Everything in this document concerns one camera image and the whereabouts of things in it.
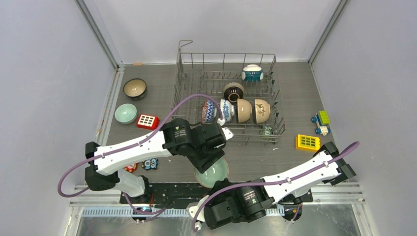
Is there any dark teal bowl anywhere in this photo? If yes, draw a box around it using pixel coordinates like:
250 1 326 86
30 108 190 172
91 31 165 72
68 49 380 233
123 78 147 100

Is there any toy block car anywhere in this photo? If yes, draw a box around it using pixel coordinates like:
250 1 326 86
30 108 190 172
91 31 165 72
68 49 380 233
311 111 331 136

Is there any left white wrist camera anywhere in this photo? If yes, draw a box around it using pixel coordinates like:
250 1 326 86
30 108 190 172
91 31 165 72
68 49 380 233
217 118 234 141

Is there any blue owl puzzle piece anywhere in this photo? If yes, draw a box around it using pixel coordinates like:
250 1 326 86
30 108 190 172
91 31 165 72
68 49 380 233
141 158 158 171

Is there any red blue zigzag bowl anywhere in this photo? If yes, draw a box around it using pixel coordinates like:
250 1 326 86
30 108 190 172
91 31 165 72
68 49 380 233
201 99 217 123

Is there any celadon green bowl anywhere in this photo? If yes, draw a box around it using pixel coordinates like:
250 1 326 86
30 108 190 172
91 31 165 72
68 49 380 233
194 158 229 189
114 103 137 124

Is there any teal white bowl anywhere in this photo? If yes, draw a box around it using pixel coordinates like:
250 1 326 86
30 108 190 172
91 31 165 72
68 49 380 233
241 64 264 82

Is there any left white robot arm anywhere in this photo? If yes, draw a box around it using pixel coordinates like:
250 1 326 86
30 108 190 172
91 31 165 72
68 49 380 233
85 118 234 204

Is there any beige deer bowl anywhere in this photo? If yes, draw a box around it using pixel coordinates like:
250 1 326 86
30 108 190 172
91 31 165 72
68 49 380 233
254 99 271 124

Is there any plain beige bowl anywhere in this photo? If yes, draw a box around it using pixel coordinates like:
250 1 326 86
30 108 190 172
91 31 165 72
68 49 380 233
237 99 252 123

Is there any grey wire dish rack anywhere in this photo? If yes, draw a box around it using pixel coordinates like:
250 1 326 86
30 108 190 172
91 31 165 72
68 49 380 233
171 40 286 145

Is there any brown striped bowl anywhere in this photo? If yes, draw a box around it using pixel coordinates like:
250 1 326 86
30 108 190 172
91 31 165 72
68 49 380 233
223 82 244 103

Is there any blue floral white bowl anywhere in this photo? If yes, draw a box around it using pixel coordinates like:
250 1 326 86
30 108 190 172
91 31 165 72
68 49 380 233
220 99 235 122

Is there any green owl puzzle piece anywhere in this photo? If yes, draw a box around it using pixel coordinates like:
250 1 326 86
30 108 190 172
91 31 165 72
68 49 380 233
260 126 273 135

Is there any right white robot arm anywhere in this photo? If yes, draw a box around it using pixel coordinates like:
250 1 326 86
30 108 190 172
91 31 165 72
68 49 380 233
190 141 359 232

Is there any yellow window toy block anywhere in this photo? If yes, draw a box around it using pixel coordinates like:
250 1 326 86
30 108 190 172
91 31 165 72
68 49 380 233
295 134 321 152

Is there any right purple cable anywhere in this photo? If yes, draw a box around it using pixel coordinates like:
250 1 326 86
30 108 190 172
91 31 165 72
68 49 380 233
191 141 360 233

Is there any red window toy block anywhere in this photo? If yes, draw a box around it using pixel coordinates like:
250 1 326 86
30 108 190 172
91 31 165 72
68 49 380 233
136 114 160 130

